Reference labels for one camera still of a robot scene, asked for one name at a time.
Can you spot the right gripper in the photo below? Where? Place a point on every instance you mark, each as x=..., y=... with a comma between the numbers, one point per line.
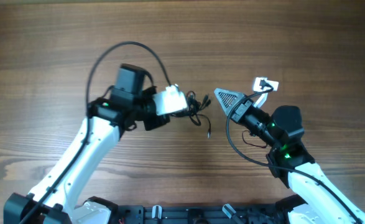
x=244, y=107

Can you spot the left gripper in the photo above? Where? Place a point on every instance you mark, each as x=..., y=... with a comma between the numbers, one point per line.
x=157, y=120

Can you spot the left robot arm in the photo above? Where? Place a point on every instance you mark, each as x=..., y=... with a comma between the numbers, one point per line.
x=54, y=198

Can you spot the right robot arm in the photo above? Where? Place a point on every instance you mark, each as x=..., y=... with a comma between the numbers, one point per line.
x=289, y=160

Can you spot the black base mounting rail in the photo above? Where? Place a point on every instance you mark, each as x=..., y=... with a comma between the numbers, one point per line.
x=250, y=214

